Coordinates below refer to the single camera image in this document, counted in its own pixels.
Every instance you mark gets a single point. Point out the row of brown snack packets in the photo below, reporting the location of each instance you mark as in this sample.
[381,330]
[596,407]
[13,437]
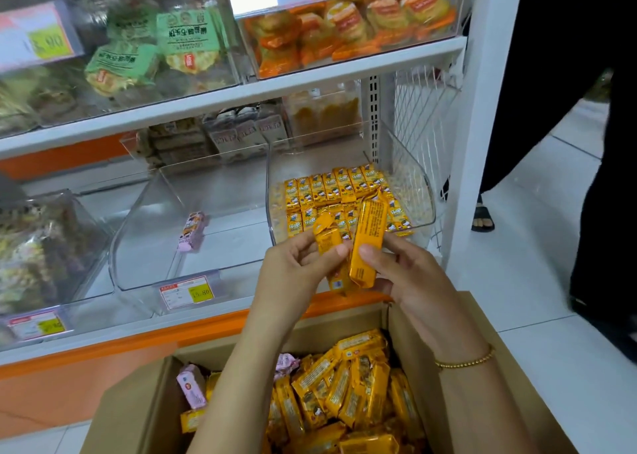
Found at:
[239,133]

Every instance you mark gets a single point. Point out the person's right forearm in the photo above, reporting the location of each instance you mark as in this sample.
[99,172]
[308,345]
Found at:
[482,404]

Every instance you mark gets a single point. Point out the long yellow snack packet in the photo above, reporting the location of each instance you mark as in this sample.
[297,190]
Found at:
[369,239]

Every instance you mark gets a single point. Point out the heap of green cracker packets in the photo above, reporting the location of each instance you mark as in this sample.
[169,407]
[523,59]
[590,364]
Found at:
[164,45]

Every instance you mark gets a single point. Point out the person's right hand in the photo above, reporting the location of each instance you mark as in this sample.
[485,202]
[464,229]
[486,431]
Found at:
[423,289]

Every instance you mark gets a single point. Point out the white red price tag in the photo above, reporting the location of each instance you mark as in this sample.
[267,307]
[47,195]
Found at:
[189,292]
[36,325]

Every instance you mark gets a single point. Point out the person's left forearm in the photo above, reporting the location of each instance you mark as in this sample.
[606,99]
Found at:
[249,384]

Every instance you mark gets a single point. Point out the person's left hand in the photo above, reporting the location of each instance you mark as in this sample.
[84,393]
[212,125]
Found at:
[286,279]

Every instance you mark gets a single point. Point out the person's left thumb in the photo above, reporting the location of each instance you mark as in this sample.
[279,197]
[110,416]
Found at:
[336,254]

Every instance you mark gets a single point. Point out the pink snack packet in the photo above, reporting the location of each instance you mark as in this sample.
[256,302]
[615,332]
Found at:
[191,386]
[192,231]
[286,365]

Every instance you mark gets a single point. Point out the brown cardboard box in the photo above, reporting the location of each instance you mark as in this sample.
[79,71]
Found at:
[497,369]

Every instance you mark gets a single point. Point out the heap of orange cracker packets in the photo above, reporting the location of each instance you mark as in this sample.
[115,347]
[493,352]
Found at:
[348,26]

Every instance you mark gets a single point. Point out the pile of yellow packets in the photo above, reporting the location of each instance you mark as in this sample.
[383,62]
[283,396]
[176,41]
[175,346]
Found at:
[348,399]

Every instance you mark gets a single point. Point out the person's right thumb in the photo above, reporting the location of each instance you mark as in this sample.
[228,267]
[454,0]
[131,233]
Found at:
[376,258]

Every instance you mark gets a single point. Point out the white metal shelf unit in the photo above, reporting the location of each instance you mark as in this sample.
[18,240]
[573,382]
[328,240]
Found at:
[477,120]

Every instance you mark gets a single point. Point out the rows of yellow packets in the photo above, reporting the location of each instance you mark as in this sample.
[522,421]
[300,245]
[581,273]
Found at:
[328,190]

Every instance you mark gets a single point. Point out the clear plastic bin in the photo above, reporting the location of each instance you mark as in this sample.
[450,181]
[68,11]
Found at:
[408,170]
[94,239]
[358,65]
[124,85]
[149,235]

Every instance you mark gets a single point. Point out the heap of mixed snack bags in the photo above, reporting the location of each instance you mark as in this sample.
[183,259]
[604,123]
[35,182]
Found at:
[40,249]

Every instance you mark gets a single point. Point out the small yellow snack packet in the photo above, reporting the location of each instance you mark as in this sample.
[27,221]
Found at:
[328,232]
[341,277]

